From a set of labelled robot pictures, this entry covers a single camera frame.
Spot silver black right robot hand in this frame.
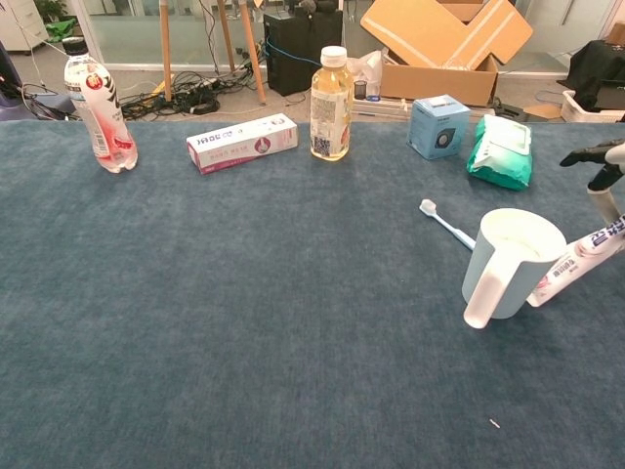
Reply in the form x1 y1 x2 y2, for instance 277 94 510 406
559 138 625 226

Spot white toothpaste tube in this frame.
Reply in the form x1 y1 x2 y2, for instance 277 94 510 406
526 212 625 308

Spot light blue cup white handle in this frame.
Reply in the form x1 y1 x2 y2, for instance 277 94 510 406
461 207 568 332

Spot light blue toothbrush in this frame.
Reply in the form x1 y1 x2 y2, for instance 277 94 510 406
419 198 478 251

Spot yellow tea bottle white cap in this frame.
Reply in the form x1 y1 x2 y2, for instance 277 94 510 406
310 46 354 161

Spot white pink toothpaste box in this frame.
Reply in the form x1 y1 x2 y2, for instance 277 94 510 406
186 112 300 176

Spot clear bottle red label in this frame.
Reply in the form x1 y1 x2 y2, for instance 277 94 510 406
62 37 140 175

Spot white plastic basket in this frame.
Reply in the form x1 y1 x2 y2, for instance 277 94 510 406
560 89 625 123

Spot black cloth covered object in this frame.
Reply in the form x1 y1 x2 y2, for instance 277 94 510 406
568 39 625 113

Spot green wet wipes pack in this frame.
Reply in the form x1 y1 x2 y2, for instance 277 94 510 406
466 114 534 192

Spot small blue cardboard box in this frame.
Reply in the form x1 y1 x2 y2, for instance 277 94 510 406
406 94 472 161

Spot open brown cardboard box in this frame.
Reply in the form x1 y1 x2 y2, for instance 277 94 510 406
359 0 534 107

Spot aluminium profile rails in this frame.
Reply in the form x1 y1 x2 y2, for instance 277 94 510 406
352 97 411 119

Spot white plastic bag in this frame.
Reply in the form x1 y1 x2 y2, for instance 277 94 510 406
347 48 385 97

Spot black computer tower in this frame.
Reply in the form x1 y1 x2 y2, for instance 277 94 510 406
263 9 344 98

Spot wooden easel leg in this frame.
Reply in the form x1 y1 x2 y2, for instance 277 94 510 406
237 0 268 107
217 0 236 73
159 0 175 103

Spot blue carpet table mat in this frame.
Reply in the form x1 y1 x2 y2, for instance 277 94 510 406
0 119 625 469

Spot green plant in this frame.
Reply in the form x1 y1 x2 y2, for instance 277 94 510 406
34 0 78 43

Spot white cabinet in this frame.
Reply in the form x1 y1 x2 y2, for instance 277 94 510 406
0 0 50 53

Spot dark blue padded seat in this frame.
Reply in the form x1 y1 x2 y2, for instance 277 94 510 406
0 41 74 121

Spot black metal bracket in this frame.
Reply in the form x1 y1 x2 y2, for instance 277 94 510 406
490 97 528 123

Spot tangle of black cables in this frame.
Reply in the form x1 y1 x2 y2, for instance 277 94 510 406
119 70 268 118

